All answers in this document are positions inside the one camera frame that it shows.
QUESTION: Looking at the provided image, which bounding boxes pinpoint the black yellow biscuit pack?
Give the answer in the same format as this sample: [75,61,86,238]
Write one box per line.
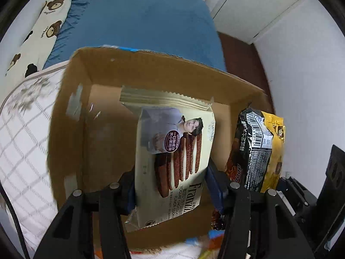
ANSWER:
[226,108,285,193]

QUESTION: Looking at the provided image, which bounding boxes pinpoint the cream Franzzi cookie pack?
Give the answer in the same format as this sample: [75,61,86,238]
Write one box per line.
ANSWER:
[120,87,216,232]

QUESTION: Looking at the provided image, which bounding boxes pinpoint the cardboard milk box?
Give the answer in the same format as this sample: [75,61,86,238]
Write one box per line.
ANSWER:
[47,44,273,250]

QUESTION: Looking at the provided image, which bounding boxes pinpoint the bear print long pillow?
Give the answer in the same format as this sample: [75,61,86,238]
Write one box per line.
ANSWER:
[5,0,71,85]

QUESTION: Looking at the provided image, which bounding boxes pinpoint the blue bed sheet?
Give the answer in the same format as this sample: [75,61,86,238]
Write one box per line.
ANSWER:
[44,0,226,71]

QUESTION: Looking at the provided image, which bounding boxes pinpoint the white door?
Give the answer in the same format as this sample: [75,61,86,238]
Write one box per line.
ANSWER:
[211,0,299,44]

